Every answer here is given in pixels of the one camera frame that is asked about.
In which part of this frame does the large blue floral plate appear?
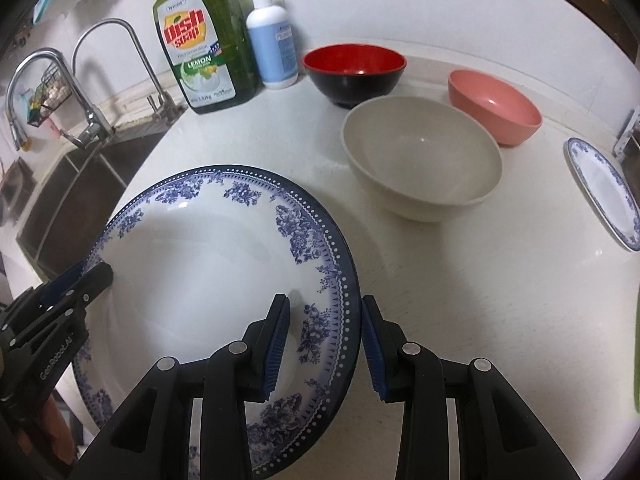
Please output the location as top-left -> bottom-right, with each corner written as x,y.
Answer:
73,165 -> 360,479

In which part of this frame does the white bowl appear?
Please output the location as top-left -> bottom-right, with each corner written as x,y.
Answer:
341,96 -> 503,223

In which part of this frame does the pink bowl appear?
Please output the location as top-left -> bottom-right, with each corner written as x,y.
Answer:
448,70 -> 542,148

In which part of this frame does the red and black bowl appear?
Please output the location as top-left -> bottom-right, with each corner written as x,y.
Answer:
303,44 -> 408,108

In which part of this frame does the small blue floral plate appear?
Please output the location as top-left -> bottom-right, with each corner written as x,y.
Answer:
565,138 -> 639,252

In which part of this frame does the tall chrome kitchen faucet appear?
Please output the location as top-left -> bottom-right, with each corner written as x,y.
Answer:
6,48 -> 114,151

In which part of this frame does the person's left hand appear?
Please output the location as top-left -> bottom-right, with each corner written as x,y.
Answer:
15,394 -> 76,468

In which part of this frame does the stainless steel sink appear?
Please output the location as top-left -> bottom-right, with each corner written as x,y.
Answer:
17,122 -> 169,280

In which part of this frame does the small chrome water faucet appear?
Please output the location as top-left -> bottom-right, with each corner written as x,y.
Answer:
72,18 -> 184,124

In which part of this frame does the green dish soap bottle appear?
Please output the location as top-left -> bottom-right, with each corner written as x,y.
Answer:
153,0 -> 259,115

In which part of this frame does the white metal pot rack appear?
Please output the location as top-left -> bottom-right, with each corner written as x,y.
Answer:
613,106 -> 640,164

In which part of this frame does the white blue pump bottle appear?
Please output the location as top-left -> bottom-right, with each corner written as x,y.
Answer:
245,0 -> 299,90

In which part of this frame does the wire sponge basket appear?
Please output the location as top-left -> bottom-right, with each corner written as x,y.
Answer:
27,63 -> 72,127

